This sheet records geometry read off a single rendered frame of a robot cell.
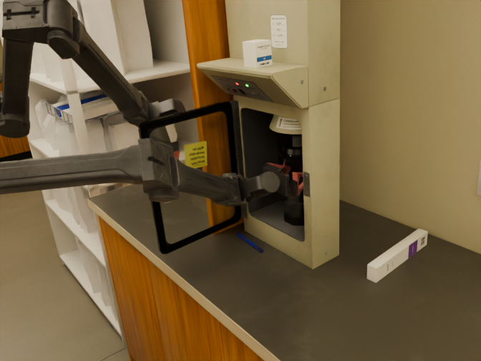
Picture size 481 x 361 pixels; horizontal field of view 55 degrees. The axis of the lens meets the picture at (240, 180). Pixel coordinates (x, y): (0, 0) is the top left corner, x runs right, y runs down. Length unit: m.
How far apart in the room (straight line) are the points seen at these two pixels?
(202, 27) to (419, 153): 0.76
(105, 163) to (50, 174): 0.09
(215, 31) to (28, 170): 0.76
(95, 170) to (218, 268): 0.66
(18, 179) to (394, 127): 1.12
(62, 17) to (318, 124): 0.63
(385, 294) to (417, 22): 0.76
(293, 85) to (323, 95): 0.11
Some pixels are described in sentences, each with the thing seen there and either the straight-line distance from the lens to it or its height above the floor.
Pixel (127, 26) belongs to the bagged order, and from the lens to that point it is 2.37.
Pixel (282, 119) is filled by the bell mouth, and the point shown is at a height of 1.35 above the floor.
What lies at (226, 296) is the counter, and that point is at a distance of 1.26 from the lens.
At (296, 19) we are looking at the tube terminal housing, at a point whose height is 1.61.
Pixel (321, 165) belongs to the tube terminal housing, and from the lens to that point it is 1.23.
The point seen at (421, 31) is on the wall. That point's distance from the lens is 1.45.
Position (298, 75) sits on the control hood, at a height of 1.49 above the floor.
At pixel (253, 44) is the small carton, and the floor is 1.57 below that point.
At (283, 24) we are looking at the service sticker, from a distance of 1.18.
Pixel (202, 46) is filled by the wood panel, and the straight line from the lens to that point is 1.38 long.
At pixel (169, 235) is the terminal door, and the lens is 1.36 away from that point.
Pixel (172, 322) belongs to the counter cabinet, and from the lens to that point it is 1.67.
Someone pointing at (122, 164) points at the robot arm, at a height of 1.43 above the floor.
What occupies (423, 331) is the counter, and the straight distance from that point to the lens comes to 1.17.
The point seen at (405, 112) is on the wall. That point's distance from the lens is 1.51.
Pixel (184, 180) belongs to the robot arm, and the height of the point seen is 1.34.
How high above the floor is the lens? 1.69
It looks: 23 degrees down
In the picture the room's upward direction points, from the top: 5 degrees counter-clockwise
